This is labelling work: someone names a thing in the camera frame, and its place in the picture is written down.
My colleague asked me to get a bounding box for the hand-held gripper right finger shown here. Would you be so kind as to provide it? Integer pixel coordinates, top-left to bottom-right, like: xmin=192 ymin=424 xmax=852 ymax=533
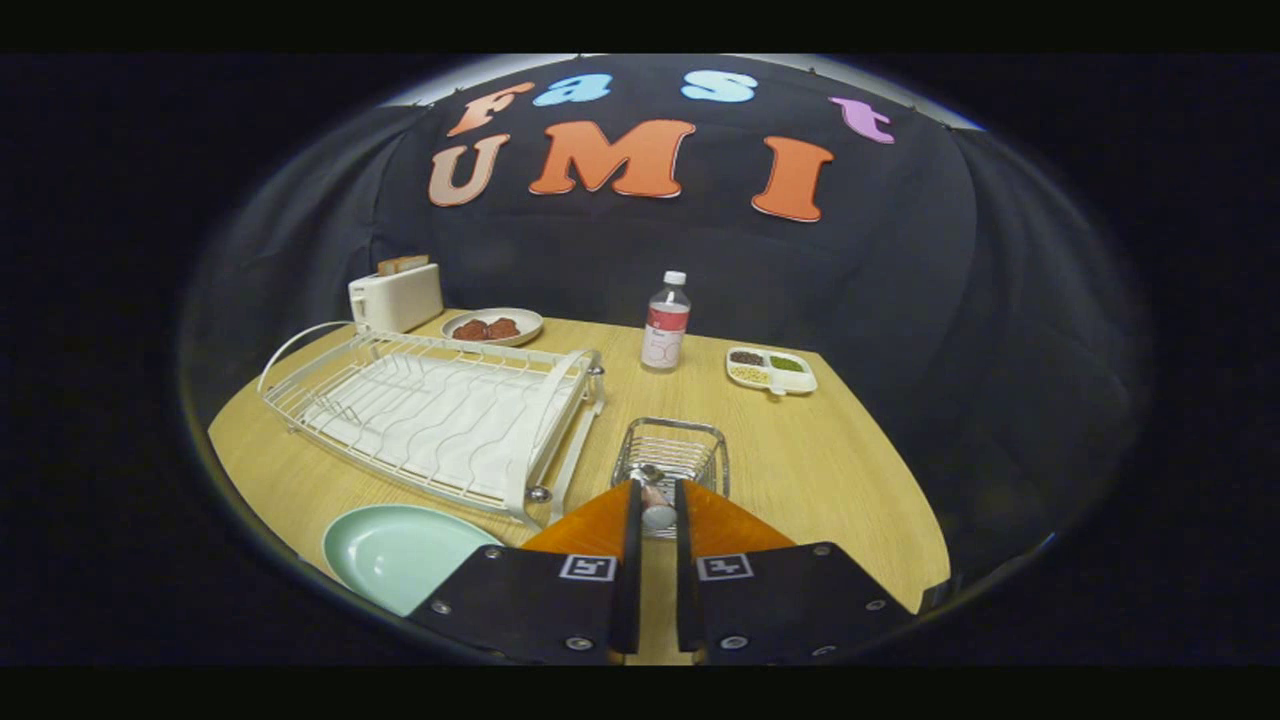
xmin=674 ymin=479 xmax=917 ymax=667

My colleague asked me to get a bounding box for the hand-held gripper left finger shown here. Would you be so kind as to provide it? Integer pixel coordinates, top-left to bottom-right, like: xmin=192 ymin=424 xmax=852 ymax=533
xmin=407 ymin=479 xmax=643 ymax=667

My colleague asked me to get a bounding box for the spoon with checked handle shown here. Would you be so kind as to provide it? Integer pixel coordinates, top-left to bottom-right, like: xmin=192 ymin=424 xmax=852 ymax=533
xmin=632 ymin=463 xmax=681 ymax=532

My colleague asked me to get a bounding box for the metal wire basket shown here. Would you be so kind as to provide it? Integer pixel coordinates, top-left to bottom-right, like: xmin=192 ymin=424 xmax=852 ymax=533
xmin=611 ymin=417 xmax=731 ymax=541

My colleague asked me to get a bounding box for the white wire dish rack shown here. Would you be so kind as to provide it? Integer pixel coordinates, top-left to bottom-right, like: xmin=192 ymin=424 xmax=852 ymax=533
xmin=257 ymin=320 xmax=607 ymax=531

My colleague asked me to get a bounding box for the mint green plate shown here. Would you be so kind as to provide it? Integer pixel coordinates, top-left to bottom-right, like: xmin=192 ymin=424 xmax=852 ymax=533
xmin=322 ymin=504 xmax=504 ymax=617

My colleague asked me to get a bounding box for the white divided dish with beans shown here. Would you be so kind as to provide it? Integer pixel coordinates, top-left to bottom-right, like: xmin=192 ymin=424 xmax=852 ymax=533
xmin=726 ymin=346 xmax=818 ymax=397

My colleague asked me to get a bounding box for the beige plate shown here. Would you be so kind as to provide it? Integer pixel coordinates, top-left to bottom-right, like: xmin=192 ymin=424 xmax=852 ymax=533
xmin=441 ymin=307 xmax=545 ymax=347

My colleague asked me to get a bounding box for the clear bottle with red label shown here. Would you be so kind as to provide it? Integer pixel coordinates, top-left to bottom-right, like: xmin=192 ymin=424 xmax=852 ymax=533
xmin=641 ymin=270 xmax=692 ymax=373

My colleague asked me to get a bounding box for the black backdrop cloth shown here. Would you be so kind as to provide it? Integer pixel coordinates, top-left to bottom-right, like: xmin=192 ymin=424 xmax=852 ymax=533
xmin=180 ymin=54 xmax=1151 ymax=601

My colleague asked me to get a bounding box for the white toaster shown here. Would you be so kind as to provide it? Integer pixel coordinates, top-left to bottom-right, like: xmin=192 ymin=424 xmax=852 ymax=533
xmin=348 ymin=256 xmax=445 ymax=335

